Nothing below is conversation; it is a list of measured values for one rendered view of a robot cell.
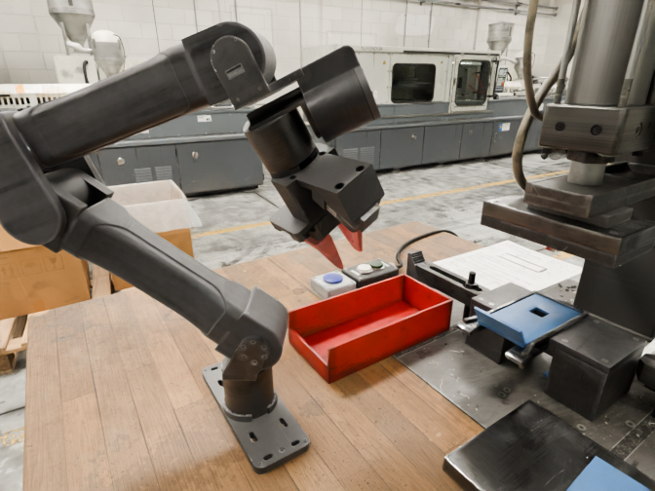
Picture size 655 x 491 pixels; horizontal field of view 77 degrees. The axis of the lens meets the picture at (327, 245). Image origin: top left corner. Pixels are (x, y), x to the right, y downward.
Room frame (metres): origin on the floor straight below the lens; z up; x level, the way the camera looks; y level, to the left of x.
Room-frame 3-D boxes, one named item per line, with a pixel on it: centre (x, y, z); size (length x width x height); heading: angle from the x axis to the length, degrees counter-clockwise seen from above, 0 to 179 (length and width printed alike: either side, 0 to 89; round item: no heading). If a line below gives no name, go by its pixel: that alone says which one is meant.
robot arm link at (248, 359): (0.42, 0.09, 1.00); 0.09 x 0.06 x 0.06; 178
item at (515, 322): (0.50, -0.28, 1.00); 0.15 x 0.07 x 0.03; 123
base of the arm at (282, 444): (0.42, 0.10, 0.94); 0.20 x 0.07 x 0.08; 33
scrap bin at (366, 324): (0.58, -0.07, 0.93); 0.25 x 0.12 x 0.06; 123
